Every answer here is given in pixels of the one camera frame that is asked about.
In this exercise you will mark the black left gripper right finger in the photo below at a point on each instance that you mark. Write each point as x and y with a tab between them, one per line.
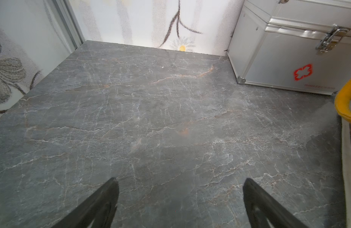
264	211

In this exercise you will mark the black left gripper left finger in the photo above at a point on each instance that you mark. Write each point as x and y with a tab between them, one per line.
97	211

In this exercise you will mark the silver aluminium first aid case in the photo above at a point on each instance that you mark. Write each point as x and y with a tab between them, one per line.
293	45

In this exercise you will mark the white canvas bag yellow handles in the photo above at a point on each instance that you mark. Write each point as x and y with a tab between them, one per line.
343	107

